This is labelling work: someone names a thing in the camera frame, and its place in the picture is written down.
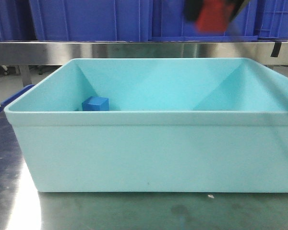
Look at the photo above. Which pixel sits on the large blue crate centre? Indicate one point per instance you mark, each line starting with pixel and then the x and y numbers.
pixel 130 21

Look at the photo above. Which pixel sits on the blue bin edge left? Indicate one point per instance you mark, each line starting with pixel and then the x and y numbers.
pixel 13 97

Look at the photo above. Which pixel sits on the black tape strip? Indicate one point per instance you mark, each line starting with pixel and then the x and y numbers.
pixel 276 49

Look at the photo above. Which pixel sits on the blue crate far left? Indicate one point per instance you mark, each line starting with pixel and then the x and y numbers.
pixel 16 23

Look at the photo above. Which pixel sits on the light teal plastic tub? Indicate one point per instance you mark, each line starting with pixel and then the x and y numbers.
pixel 173 125

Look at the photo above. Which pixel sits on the red cube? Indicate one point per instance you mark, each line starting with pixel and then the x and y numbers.
pixel 214 16

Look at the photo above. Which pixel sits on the blue crate far right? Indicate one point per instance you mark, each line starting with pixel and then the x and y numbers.
pixel 271 21

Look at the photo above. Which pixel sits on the small blue cube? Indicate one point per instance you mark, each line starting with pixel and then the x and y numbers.
pixel 95 104

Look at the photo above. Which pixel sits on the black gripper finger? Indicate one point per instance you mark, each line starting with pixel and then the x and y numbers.
pixel 235 6
pixel 192 9

